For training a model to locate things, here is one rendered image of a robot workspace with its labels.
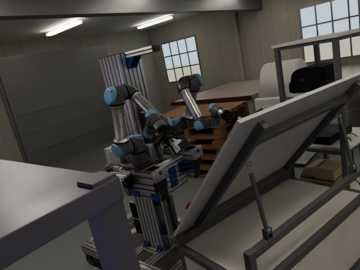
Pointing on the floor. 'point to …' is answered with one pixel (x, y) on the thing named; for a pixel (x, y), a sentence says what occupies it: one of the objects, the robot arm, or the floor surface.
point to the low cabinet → (227, 94)
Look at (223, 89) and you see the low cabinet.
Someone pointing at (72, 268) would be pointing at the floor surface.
